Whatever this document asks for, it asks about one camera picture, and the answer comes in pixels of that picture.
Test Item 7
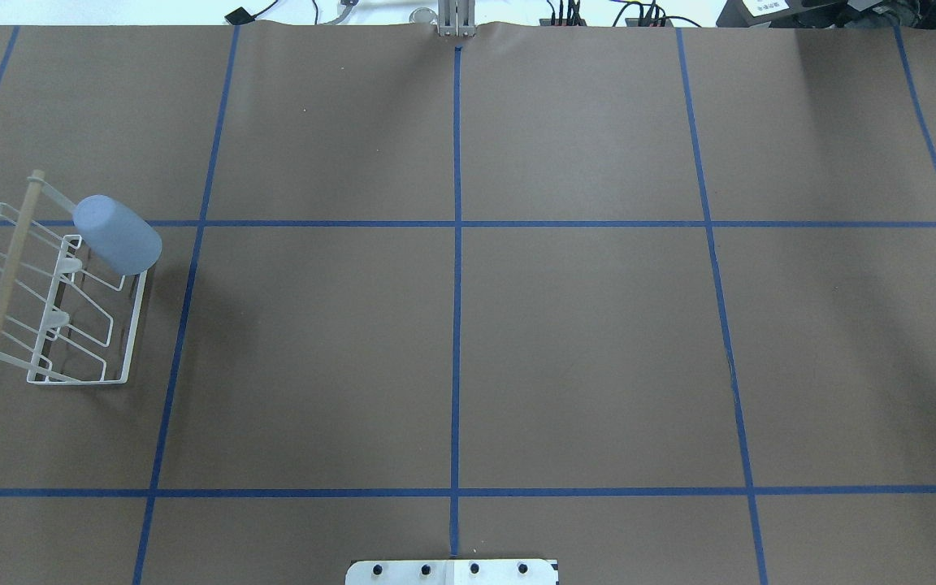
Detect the blue plastic cup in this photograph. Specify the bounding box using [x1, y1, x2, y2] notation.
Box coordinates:
[73, 195, 163, 276]

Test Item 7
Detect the small black puck device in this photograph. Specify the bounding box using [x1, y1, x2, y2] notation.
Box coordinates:
[224, 7, 256, 26]

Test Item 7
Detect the aluminium frame post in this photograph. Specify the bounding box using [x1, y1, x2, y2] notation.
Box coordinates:
[437, 0, 478, 37]

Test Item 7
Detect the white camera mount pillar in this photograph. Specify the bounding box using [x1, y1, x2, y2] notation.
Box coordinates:
[344, 558, 560, 584]

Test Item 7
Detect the white wire cup holder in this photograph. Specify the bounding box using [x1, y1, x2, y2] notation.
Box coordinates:
[0, 170, 158, 388]

